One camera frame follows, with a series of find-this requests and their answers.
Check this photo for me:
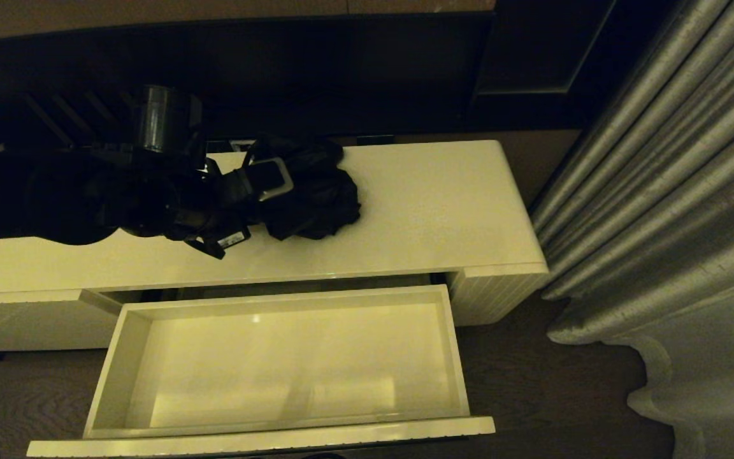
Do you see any black umbrella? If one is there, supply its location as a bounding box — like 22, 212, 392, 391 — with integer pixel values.
240, 136, 362, 242

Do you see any cream fluted drawer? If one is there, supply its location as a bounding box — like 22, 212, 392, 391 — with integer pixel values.
26, 284, 496, 459

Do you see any white low cabinet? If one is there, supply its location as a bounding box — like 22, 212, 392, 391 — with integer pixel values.
0, 139, 551, 353

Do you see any black television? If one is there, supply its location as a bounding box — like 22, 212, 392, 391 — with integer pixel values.
0, 11, 495, 157

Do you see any grey textured curtain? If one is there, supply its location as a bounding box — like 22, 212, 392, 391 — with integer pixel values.
528, 0, 734, 348

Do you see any white sheer curtain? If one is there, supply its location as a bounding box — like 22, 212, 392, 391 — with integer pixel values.
625, 268, 734, 459

